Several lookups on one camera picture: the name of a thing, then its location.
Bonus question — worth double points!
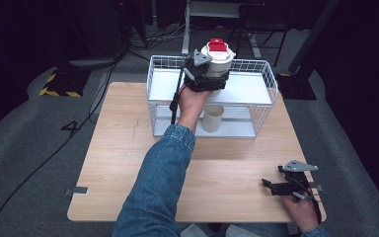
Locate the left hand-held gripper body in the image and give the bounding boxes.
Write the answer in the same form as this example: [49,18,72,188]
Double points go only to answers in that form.
[182,48,230,93]

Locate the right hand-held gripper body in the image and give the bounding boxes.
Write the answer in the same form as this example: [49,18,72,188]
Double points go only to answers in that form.
[275,159,324,201]

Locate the white wire rack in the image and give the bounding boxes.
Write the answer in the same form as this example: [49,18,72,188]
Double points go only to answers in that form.
[146,54,279,140]

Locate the white jar with red lid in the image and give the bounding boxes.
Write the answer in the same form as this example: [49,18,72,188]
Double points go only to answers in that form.
[199,38,237,79]

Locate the white cup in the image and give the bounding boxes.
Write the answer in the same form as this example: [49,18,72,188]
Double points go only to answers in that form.
[201,104,226,134]

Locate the person's left hand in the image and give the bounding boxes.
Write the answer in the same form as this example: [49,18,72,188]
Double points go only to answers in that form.
[177,85,212,132]

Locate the person's right hand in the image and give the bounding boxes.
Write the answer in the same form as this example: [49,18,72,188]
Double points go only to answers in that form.
[280,192,322,233]

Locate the white metal stand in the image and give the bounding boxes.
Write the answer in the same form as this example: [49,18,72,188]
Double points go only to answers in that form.
[181,0,263,60]

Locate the black slanted stand with base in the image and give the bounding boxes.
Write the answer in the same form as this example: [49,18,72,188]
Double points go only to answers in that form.
[276,0,341,102]

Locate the black yellow striped stand base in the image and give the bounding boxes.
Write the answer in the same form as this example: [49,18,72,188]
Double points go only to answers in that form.
[38,68,92,99]

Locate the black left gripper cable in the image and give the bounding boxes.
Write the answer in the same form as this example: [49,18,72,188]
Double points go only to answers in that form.
[169,64,188,125]

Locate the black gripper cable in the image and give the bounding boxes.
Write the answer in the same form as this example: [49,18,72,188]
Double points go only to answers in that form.
[307,192,323,225]
[169,64,188,125]

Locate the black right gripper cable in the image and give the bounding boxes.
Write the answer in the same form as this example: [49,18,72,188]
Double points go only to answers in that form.
[307,192,323,225]

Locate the bundle of floor cables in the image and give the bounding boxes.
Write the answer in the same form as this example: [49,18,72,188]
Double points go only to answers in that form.
[124,21,191,53]

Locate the black metal chair frame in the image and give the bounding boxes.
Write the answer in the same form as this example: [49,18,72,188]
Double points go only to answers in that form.
[230,2,291,68]

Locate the long black floor cable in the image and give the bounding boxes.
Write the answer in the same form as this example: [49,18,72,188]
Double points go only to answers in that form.
[0,55,123,237]

